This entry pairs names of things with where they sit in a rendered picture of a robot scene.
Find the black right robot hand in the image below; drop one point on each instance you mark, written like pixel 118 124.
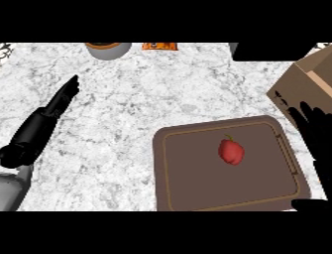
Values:
pixel 326 142

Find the black appliance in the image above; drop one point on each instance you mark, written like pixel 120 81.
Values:
pixel 270 51

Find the cardboard box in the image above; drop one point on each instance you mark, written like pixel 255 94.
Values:
pixel 319 82

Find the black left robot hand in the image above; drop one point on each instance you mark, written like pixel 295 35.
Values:
pixel 35 129

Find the orange packet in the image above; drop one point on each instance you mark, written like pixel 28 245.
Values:
pixel 159 46

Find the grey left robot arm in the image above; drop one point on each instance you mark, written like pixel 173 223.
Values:
pixel 0 191

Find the brown tray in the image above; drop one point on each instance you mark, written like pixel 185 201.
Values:
pixel 229 172

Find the red bell pepper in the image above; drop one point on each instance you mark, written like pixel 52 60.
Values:
pixel 230 152

